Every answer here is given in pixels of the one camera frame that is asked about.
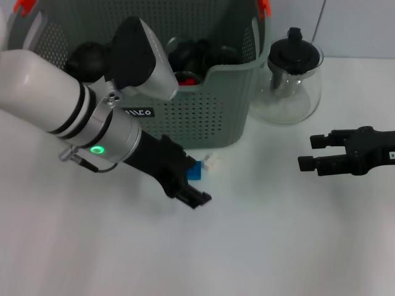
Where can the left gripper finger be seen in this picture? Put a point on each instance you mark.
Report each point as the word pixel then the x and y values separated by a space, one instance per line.
pixel 194 197
pixel 191 163

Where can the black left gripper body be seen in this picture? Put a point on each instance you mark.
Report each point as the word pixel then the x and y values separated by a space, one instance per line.
pixel 160 163

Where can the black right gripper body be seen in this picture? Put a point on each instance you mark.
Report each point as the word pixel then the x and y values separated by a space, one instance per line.
pixel 370 151

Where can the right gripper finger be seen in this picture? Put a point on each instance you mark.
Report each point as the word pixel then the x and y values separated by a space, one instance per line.
pixel 327 140
pixel 327 165

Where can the blue square brick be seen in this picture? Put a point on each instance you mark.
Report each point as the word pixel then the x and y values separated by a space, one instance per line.
pixel 195 172

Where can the white toy brick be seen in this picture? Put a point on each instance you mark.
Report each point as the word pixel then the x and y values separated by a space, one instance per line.
pixel 212 161

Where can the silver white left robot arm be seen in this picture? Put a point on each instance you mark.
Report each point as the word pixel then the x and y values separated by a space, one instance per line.
pixel 46 92

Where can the grey-green perforated storage bin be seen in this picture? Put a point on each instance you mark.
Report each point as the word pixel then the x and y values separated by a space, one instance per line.
pixel 210 117

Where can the clear glass teapot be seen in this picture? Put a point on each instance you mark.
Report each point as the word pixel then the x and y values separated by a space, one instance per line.
pixel 284 105

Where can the black glass teapot lid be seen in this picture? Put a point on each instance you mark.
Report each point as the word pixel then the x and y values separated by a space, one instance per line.
pixel 293 52

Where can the black clay teapot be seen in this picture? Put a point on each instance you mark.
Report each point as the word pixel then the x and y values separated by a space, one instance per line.
pixel 89 61

